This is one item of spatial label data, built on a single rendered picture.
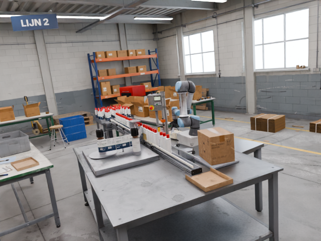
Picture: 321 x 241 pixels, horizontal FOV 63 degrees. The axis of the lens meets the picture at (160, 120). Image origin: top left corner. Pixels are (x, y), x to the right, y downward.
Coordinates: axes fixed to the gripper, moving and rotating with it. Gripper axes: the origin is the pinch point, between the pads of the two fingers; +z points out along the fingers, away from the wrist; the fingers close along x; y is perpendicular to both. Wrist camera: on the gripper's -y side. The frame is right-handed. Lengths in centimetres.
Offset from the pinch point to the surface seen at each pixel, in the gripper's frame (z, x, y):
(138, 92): -1, 225, -469
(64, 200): 93, -130, -110
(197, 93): 1, 290, -262
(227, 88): 16, 500, -341
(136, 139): -16, -76, 31
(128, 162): 1, -94, 43
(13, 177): 12, -190, -42
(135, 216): 4, -135, 125
